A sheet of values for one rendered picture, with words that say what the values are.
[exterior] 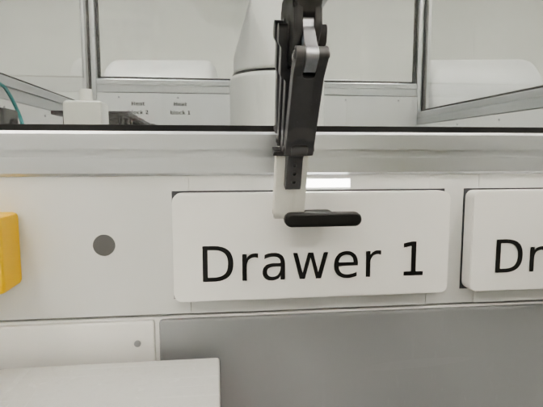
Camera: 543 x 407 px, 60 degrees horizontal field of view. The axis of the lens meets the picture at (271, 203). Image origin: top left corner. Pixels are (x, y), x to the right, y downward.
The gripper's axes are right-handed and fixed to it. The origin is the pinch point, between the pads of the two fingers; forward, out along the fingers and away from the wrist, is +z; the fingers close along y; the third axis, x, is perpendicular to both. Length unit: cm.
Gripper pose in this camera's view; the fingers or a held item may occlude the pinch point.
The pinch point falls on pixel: (289, 182)
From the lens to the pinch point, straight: 45.2
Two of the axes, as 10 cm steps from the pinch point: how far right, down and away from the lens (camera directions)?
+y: 1.1, 4.4, -8.9
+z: -0.4, 9.0, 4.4
